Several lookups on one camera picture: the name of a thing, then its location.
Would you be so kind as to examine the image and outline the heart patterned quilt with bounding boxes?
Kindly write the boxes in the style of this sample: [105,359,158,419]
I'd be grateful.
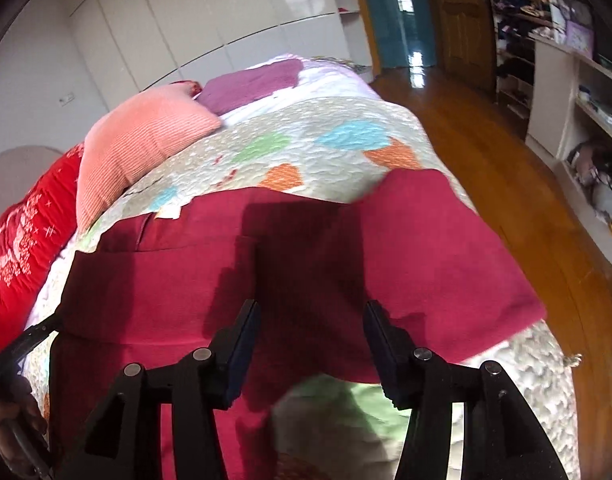
[23,95,582,480]

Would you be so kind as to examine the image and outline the glossy white wardrobe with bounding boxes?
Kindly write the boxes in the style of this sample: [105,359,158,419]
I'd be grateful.
[68,0,374,93]

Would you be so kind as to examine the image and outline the red embroidered pillow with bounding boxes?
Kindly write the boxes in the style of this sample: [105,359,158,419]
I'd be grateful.
[0,142,86,351]

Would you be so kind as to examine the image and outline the white shelf unit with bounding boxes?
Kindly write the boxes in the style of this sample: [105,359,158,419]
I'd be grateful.
[526,35,612,271]

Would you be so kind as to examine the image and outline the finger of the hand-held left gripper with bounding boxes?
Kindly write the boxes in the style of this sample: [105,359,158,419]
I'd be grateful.
[0,315,62,362]

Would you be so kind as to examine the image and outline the pink ribbed pillow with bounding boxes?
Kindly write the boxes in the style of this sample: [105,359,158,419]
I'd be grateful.
[76,92,223,233]

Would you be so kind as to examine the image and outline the purple towel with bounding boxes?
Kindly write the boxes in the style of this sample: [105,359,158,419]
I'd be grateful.
[196,58,303,116]

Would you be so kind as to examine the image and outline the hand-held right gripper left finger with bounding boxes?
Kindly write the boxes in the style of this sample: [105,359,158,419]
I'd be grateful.
[56,299,263,480]

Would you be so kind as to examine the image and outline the round grey headboard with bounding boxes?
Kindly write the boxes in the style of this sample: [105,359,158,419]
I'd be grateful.
[0,146,64,261]

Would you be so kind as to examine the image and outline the purple box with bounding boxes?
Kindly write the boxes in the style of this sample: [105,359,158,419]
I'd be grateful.
[566,20,595,59]

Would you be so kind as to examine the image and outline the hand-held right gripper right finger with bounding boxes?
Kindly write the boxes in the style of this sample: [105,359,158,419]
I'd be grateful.
[362,300,569,480]

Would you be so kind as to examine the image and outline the wooden panel door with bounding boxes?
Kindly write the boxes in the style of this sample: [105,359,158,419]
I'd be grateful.
[421,0,497,92]

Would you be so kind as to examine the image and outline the dark red pants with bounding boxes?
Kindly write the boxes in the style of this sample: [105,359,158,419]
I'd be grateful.
[48,167,547,480]

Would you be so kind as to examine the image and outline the rack of clothes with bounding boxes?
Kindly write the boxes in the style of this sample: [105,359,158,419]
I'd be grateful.
[486,0,594,126]

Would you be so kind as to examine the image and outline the person's left hand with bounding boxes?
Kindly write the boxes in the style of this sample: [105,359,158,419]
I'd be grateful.
[0,377,49,478]

